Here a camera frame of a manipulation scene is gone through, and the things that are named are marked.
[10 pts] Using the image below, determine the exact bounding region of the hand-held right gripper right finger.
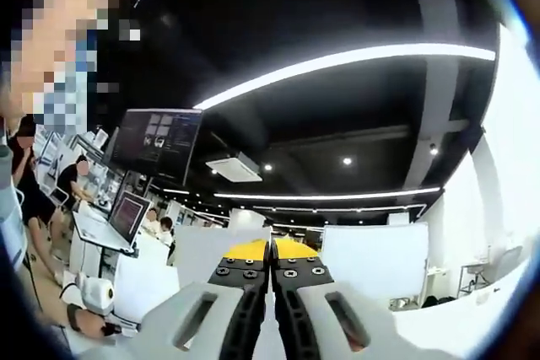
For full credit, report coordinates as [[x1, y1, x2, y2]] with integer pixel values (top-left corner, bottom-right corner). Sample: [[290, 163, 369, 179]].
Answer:
[[270, 237, 461, 360]]

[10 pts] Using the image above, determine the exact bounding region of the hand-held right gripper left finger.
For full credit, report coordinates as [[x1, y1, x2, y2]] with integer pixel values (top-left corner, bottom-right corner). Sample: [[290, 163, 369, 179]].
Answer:
[[78, 239, 271, 360]]

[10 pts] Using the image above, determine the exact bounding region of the person's left hand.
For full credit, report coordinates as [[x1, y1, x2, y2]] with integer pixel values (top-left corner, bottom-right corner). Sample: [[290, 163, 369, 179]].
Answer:
[[82, 308, 122, 338]]

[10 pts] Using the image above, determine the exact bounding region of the black wristband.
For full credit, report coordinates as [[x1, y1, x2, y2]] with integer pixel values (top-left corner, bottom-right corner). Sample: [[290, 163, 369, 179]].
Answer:
[[67, 304, 85, 332]]

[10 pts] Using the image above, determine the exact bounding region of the whiteboard on stand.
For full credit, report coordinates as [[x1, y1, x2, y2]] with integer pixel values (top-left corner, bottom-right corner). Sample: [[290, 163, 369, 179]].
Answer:
[[321, 223, 430, 309]]

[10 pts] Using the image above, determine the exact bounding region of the open laptop on stand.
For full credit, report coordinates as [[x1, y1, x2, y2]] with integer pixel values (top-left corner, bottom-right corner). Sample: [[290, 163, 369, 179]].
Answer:
[[72, 191, 153, 255]]

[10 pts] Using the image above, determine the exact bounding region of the white square pillar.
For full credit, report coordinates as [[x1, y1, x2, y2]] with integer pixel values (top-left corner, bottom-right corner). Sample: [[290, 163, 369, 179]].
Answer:
[[229, 207, 266, 231]]

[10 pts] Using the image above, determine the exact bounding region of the grey white worn device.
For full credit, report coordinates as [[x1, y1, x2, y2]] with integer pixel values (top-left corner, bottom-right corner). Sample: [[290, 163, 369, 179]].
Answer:
[[0, 144, 29, 271]]

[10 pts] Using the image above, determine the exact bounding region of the straight ceiling light strip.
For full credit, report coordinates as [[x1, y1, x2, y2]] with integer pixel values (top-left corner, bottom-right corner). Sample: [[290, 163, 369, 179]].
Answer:
[[212, 186, 443, 201]]

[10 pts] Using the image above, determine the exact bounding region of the white table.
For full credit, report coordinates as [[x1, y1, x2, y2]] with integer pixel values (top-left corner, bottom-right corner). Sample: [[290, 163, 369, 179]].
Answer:
[[62, 258, 533, 360]]

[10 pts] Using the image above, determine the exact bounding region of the ceiling air conditioner vent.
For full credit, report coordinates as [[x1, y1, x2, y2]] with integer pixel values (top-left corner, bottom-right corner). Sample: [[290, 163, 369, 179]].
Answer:
[[204, 152, 264, 183]]

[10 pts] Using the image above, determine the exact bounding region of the hanging black monitor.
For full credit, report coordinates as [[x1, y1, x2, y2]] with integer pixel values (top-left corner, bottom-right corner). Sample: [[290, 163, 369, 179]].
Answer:
[[103, 108, 204, 186]]

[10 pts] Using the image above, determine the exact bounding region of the white utility sink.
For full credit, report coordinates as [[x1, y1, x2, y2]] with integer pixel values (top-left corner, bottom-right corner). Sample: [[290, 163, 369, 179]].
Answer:
[[457, 244, 525, 298]]

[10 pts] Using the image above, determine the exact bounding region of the long curved ceiling light strip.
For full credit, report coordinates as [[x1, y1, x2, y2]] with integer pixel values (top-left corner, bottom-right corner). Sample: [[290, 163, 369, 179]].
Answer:
[[192, 43, 496, 110]]

